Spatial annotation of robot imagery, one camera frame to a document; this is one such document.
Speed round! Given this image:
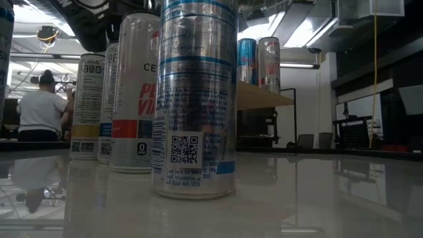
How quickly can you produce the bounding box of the blue silver Red Bull can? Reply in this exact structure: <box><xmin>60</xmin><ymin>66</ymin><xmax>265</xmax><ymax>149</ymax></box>
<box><xmin>237</xmin><ymin>38</ymin><xmax>258</xmax><ymax>86</ymax></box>
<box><xmin>151</xmin><ymin>0</ymin><xmax>239</xmax><ymax>200</ymax></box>

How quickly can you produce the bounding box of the white Celsius Peach Vibe can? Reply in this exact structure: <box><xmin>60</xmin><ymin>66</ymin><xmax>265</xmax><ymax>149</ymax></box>
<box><xmin>110</xmin><ymin>10</ymin><xmax>162</xmax><ymax>175</ymax></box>
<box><xmin>257</xmin><ymin>36</ymin><xmax>281</xmax><ymax>95</ymax></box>

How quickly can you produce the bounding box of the black cart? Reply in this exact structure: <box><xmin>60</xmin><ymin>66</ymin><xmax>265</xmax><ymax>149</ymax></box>
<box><xmin>237</xmin><ymin>110</ymin><xmax>280</xmax><ymax>148</ymax></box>

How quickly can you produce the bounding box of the grey chair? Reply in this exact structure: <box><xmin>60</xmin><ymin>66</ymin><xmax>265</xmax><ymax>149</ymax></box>
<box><xmin>319</xmin><ymin>132</ymin><xmax>334</xmax><ymax>149</ymax></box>
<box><xmin>297</xmin><ymin>134</ymin><xmax>315</xmax><ymax>149</ymax></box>

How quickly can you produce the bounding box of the ceiling tube light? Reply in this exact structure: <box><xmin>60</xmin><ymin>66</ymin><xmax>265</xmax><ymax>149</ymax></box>
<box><xmin>280</xmin><ymin>62</ymin><xmax>321</xmax><ymax>69</ymax></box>

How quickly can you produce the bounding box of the white Celsius can blue band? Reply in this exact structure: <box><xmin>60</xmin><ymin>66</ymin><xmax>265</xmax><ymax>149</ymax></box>
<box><xmin>97</xmin><ymin>41</ymin><xmax>120</xmax><ymax>165</ymax></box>

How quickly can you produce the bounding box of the white Celsius can yellow band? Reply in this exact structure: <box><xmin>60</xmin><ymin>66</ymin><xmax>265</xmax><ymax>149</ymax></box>
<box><xmin>69</xmin><ymin>53</ymin><xmax>106</xmax><ymax>161</ymax></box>

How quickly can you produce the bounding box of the black perforated rack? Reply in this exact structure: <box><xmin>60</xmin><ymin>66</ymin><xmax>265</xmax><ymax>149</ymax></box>
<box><xmin>332</xmin><ymin>115</ymin><xmax>374</xmax><ymax>149</ymax></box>

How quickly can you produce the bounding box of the person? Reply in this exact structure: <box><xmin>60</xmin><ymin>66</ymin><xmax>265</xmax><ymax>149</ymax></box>
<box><xmin>16</xmin><ymin>69</ymin><xmax>75</xmax><ymax>142</ymax></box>

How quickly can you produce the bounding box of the red bin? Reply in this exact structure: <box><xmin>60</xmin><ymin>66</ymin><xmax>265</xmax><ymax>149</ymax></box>
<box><xmin>379</xmin><ymin>144</ymin><xmax>410</xmax><ymax>153</ymax></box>

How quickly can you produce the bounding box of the grey angled panel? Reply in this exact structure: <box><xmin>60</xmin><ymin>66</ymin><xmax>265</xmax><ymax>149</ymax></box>
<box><xmin>398</xmin><ymin>85</ymin><xmax>423</xmax><ymax>116</ymax></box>

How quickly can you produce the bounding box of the white Celsius can blue logo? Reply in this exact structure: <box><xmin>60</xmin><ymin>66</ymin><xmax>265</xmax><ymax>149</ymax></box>
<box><xmin>0</xmin><ymin>0</ymin><xmax>16</xmax><ymax>128</ymax></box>

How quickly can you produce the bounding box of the wooden tray with black handles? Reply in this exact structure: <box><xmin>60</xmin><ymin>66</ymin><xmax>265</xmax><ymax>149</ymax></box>
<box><xmin>236</xmin><ymin>79</ymin><xmax>297</xmax><ymax>148</ymax></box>

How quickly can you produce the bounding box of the grey rectangular ceiling duct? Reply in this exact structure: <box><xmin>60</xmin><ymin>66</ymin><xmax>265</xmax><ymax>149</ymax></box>
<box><xmin>270</xmin><ymin>3</ymin><xmax>334</xmax><ymax>49</ymax></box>

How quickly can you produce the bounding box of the yellow cable with black bead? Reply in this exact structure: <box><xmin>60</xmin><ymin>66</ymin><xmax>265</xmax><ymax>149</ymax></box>
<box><xmin>368</xmin><ymin>0</ymin><xmax>378</xmax><ymax>149</ymax></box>

